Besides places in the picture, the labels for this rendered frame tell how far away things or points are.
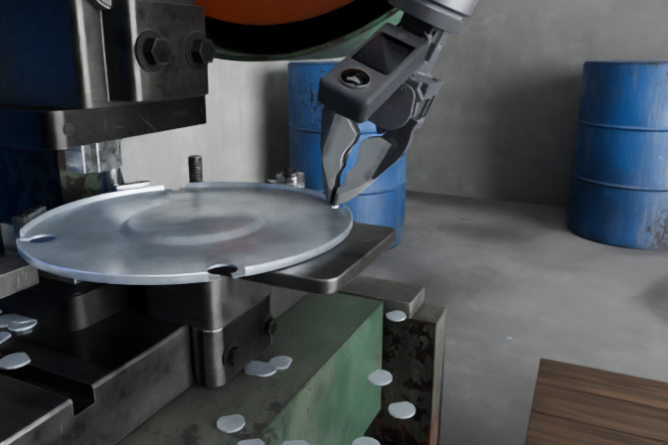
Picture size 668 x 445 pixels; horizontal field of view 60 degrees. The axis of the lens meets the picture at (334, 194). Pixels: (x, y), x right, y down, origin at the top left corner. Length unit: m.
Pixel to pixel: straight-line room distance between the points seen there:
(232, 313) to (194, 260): 0.09
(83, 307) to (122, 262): 0.09
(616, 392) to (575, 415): 0.12
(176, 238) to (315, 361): 0.19
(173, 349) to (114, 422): 0.07
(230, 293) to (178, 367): 0.08
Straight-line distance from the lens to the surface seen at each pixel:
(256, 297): 0.56
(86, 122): 0.52
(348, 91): 0.46
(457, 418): 1.66
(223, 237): 0.49
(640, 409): 1.16
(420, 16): 0.53
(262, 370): 0.57
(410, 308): 0.72
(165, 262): 0.45
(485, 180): 3.86
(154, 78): 0.52
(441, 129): 3.87
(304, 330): 0.64
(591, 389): 1.18
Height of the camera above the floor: 0.94
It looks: 14 degrees down
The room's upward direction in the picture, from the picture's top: straight up
